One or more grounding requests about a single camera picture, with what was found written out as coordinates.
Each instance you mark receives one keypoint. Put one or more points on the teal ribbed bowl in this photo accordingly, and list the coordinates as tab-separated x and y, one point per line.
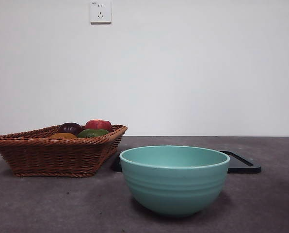
173	189

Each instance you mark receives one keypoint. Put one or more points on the brown kiwi fruit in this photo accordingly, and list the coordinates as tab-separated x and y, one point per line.
63	136

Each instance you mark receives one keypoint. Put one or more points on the red peach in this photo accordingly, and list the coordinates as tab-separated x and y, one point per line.
98	125

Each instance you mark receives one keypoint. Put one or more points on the green avocado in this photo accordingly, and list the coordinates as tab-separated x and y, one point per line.
92	133

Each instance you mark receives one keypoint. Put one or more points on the dark purple plum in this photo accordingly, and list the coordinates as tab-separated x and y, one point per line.
69	128

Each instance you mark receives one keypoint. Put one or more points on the brown wicker basket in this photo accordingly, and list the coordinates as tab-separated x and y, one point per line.
52	155

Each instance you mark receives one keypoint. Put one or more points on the black rectangular tray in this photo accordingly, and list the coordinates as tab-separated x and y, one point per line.
244	167

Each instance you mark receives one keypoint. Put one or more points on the white wall socket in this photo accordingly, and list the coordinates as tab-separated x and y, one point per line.
101	12

